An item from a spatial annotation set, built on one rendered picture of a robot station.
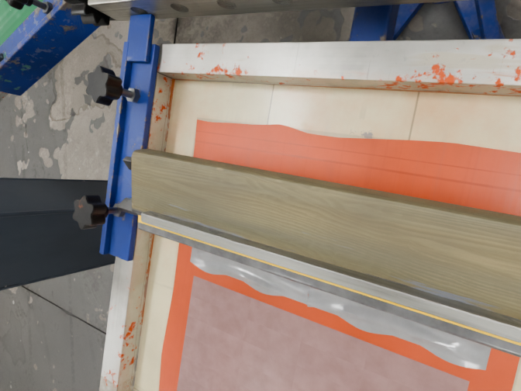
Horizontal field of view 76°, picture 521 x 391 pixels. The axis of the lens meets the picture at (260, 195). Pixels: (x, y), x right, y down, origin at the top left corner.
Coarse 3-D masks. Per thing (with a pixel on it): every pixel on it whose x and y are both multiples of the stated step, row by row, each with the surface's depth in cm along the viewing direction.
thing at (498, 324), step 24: (144, 216) 36; (168, 216) 36; (216, 240) 32; (240, 240) 31; (288, 264) 29; (312, 264) 28; (360, 288) 26; (384, 288) 25; (408, 288) 25; (432, 312) 24; (456, 312) 23; (480, 312) 23; (504, 336) 22
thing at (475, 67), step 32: (160, 64) 45; (192, 64) 42; (224, 64) 40; (256, 64) 38; (288, 64) 36; (320, 64) 35; (352, 64) 33; (384, 64) 32; (416, 64) 30; (448, 64) 29; (480, 64) 28; (512, 64) 27; (160, 96) 46; (160, 128) 47; (128, 288) 48; (128, 320) 49; (128, 352) 50; (128, 384) 52
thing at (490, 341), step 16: (144, 224) 40; (176, 240) 38; (192, 240) 37; (224, 256) 35; (240, 256) 34; (272, 272) 32; (288, 272) 32; (320, 288) 30; (336, 288) 29; (368, 304) 28; (384, 304) 28; (416, 320) 27; (432, 320) 26; (464, 336) 25; (480, 336) 25; (512, 352) 24
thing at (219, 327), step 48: (240, 144) 43; (288, 144) 40; (336, 144) 37; (192, 288) 47; (240, 288) 44; (192, 336) 47; (240, 336) 44; (288, 336) 41; (192, 384) 48; (240, 384) 44; (288, 384) 41
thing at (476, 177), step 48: (384, 144) 35; (432, 144) 33; (432, 192) 33; (480, 192) 31; (336, 336) 38; (384, 336) 36; (336, 384) 38; (384, 384) 36; (432, 384) 33; (480, 384) 32
